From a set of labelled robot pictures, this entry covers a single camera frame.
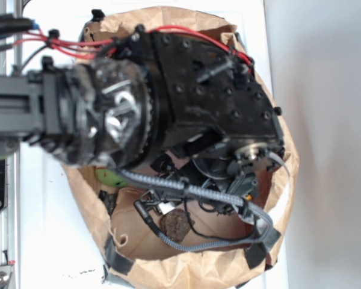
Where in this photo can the brown paper bag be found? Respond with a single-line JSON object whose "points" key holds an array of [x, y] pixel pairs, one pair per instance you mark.
{"points": [[133, 253]]}

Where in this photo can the dark brown rock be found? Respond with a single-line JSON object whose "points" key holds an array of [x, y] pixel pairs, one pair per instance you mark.
{"points": [[175, 225]]}

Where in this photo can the aluminium frame rail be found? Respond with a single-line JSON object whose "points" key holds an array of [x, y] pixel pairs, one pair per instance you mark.
{"points": [[9, 205]]}

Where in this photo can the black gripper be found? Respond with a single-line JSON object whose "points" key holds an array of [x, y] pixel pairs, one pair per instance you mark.
{"points": [[191, 123]]}

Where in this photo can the green round toy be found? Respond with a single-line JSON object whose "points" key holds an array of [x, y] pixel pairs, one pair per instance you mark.
{"points": [[109, 178]]}

